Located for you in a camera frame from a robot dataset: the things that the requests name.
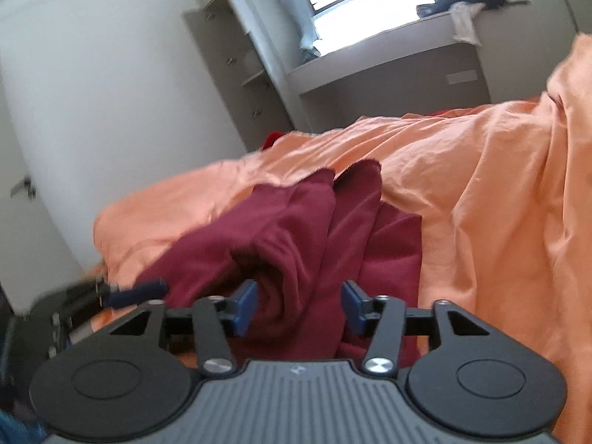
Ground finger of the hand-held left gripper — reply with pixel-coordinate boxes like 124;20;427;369
102;278;168;310

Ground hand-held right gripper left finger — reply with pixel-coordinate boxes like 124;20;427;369
108;280;259;377

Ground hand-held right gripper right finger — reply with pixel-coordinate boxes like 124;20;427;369
341;280;493;377

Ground maroon shirt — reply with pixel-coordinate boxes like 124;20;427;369
134;159;424;367

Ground white door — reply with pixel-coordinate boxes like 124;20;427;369
0;85;88;317

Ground blue denim cloth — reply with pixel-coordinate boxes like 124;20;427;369
0;408;48;444

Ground orange blanket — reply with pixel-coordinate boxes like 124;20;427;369
92;32;592;444

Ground grey window bench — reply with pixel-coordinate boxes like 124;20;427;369
284;0;532;136

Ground grey wardrobe with open door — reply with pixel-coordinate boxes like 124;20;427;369
182;0;299;137

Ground grey-blue curtain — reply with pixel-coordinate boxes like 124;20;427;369
270;0;321;56

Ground white cloth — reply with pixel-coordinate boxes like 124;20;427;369
450;2;485;47

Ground metal door handle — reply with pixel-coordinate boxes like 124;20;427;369
9;175;38;201

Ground white wall socket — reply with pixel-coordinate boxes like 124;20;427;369
445;70;480;86

